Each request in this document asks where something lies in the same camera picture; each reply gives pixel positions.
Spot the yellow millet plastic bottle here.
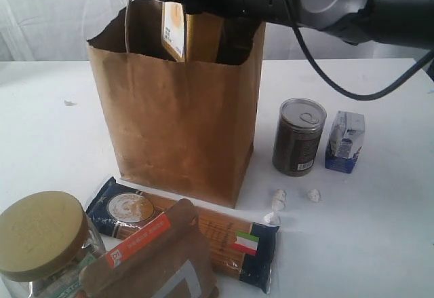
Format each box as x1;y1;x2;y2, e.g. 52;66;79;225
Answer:
161;2;224;62

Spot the dark brown pull-tab can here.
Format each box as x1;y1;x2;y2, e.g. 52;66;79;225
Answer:
272;98;327;176

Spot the brown paper bag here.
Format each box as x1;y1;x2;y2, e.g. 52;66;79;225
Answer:
87;0;265;208

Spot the white blue milk carton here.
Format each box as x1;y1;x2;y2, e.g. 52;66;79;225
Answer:
325;111;366;174

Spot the white curtain backdrop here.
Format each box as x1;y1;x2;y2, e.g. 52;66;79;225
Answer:
1;0;427;61

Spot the small white paper scrap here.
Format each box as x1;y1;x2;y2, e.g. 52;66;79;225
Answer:
64;100;77;107

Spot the spaghetti packet dark blue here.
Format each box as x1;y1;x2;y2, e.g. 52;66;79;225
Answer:
85;177;279;293

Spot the brown kraft pouch orange label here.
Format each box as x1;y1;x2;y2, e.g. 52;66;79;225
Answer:
79;199;219;297

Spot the glass jar gold lid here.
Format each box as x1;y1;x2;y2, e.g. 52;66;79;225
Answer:
1;191;106;297

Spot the black camera cable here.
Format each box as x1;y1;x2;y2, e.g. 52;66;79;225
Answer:
274;0;434;101

